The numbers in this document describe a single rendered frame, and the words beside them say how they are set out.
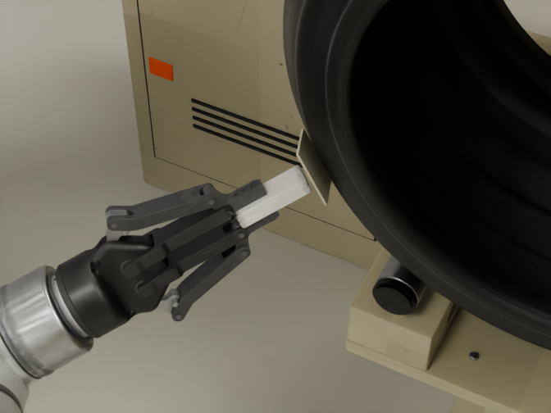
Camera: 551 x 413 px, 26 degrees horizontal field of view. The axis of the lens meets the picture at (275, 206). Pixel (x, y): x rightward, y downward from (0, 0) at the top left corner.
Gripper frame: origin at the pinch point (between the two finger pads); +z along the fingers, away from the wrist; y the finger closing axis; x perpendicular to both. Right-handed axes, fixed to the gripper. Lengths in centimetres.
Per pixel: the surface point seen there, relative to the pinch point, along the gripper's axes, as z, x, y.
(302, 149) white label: 4.5, 0.1, -2.7
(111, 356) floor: -48, -86, 64
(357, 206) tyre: 6.4, 3.1, 3.3
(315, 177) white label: 4.3, 0.7, 0.1
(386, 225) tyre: 7.8, 4.8, 5.4
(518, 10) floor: 58, -159, 81
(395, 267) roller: 6.6, -0.9, 14.0
